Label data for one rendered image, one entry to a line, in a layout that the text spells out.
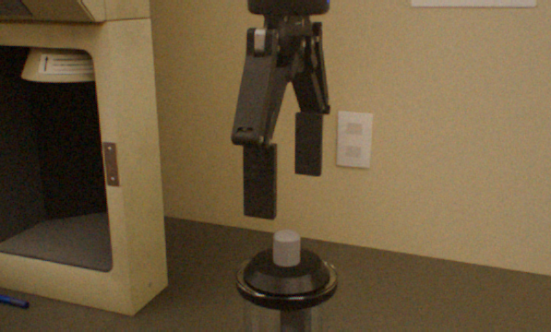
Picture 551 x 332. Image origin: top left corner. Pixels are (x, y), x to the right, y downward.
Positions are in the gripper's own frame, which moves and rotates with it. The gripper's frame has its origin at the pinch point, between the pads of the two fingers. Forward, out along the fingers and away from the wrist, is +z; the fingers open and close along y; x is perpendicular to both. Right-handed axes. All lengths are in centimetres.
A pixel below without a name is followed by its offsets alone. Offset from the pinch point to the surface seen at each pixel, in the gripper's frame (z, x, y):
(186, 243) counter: 33, -39, -45
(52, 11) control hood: -15.6, -39.1, -13.0
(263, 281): 9.3, -0.9, 4.0
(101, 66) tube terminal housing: -7.9, -34.9, -16.9
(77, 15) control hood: -15.2, -35.4, -13.5
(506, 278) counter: 32, 24, -54
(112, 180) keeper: 9.2, -34.7, -16.8
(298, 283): 9.2, 2.5, 3.2
